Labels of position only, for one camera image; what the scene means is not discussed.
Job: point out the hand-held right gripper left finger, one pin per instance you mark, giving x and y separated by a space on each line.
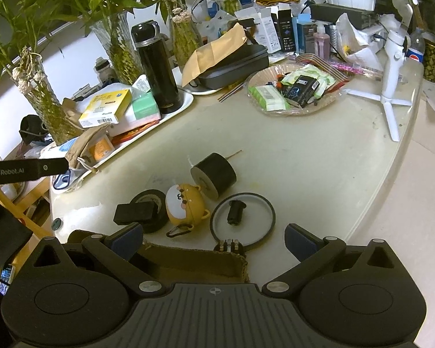
125 239

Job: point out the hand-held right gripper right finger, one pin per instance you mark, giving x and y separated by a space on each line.
300 242

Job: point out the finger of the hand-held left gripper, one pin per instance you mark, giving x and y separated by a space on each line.
54 166

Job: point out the black rectangular block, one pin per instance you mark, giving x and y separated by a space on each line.
134 214

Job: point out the black tape roll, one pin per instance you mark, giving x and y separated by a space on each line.
150 197

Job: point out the yellow bear earbud case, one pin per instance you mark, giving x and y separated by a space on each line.
185 206

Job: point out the brown cardboard box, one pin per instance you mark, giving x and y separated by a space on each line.
188 264

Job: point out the small black adapter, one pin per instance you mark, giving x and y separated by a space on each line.
236 212

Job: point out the black cylindrical roll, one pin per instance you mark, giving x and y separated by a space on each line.
217 174

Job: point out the wooden chair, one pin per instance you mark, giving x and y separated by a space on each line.
25 203

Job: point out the black headgear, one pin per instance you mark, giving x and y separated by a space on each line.
32 127

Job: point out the yellow and white box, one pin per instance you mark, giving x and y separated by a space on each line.
105 107

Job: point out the red and orange packet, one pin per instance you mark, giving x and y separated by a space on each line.
134 132

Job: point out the smartphone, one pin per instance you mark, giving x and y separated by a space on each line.
6 279

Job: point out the mint green tissue pack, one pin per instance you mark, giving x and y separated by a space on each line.
143 107

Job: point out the small white black-capped bottle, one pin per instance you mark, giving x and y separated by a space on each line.
104 70

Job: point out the white tray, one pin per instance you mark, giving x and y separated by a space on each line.
174 105

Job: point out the glass plate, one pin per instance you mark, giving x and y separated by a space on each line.
311 107

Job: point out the black thermos bottle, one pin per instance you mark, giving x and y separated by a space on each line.
156 69

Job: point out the green wet wipe packet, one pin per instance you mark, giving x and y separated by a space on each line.
270 98

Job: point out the small black box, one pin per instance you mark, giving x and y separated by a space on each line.
301 89

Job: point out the green and white packet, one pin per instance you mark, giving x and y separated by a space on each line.
322 78

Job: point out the chopsticks pair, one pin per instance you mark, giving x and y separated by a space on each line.
231 91

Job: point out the pink striped straws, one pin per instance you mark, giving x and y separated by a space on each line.
348 68

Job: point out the black zip case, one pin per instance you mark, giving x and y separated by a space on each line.
235 69

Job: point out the brown paper envelope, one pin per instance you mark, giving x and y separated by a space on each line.
210 54

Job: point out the pink soap bottle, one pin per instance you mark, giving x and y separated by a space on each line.
322 41

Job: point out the white plastic bag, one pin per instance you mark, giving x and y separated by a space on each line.
353 40

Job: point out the blue carton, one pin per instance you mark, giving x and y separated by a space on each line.
304 32

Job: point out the white gimbal tripod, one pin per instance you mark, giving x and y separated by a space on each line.
393 54

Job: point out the black carton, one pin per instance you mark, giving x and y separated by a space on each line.
285 29

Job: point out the white carton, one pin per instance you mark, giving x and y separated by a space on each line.
266 31

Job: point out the pineapple print cup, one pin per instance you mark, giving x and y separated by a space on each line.
434 61

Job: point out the cola bottle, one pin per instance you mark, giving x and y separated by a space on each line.
416 47

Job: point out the flat black box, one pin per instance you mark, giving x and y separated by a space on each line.
340 14

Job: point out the yellow and black cloth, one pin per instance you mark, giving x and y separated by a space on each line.
277 0

